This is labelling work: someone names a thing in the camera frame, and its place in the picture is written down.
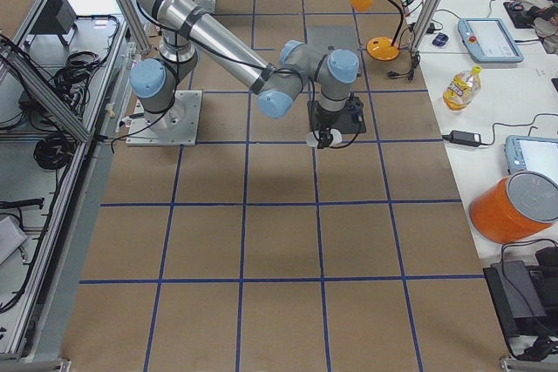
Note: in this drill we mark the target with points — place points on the blue teach pendant lower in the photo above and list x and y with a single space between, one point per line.
535 154

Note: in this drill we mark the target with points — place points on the black box bottom right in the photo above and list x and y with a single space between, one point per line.
525 301

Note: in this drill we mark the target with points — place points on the black mousepad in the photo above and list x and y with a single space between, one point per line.
348 120

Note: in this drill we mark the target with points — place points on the grey closed laptop notebook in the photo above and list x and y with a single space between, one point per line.
325 38

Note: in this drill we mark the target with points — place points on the white computer mouse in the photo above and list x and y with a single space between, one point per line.
324 138

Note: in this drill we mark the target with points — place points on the black power adapter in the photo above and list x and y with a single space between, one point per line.
457 137

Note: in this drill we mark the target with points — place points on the orange cylindrical container grey lid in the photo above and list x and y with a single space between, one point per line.
517 207

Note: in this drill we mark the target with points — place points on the black monitor on floor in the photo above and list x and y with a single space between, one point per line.
56 18

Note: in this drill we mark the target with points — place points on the blue teach pendant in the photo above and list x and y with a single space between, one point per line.
535 154
488 41

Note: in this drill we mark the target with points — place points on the orange desk lamp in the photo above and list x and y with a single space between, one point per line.
382 48

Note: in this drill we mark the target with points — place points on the yellow drink bottle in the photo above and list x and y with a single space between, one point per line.
462 89

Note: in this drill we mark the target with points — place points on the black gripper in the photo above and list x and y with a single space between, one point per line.
326 121

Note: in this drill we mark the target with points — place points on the blue small device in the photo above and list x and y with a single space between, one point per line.
440 40

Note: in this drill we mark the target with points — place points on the blue teach pendant upper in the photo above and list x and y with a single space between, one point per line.
488 41

